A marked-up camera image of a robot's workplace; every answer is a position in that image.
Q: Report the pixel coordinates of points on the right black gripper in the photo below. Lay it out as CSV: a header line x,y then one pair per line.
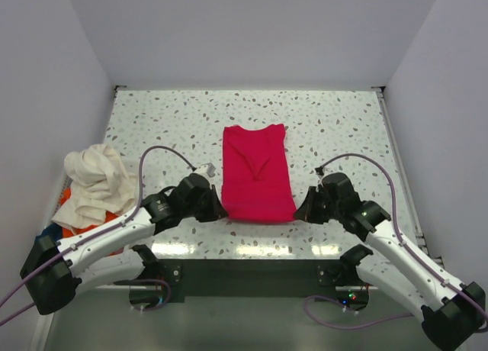
x,y
318,204

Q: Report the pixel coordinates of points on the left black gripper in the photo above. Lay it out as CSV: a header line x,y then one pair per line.
x,y
208,203

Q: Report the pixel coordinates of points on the magenta t shirt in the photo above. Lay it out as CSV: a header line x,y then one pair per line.
x,y
256,184

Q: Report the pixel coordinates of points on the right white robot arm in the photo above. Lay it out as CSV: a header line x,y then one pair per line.
x,y
449,310

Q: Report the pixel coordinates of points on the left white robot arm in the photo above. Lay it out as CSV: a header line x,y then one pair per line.
x,y
52,271

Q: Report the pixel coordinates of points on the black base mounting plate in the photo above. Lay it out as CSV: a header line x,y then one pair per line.
x,y
251,278

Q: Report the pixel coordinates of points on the cream t shirt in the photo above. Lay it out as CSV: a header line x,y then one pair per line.
x,y
101,184

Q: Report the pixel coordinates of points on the blue t shirt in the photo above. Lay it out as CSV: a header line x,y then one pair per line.
x,y
49,236

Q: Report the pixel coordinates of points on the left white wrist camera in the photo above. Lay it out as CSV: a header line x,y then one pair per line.
x,y
206,170

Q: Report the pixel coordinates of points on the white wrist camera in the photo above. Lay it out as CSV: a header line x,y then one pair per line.
x,y
206,170
320,171

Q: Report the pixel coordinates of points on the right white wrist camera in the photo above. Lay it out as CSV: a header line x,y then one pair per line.
x,y
320,171

